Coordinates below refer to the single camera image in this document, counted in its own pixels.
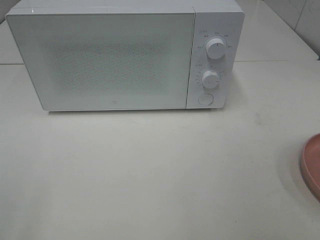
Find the round white door button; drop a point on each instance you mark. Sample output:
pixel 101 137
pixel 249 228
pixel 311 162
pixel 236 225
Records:
pixel 206 99

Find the white microwave door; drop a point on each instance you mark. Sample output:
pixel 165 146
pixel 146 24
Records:
pixel 106 62

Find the pink round plate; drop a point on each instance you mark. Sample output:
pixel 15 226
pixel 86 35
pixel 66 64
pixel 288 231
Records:
pixel 310 165

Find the white lower timer knob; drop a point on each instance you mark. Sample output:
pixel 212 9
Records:
pixel 210 79

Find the white upper power knob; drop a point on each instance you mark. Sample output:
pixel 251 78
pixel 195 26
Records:
pixel 216 47

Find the white microwave oven body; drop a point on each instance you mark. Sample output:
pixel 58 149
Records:
pixel 207 23

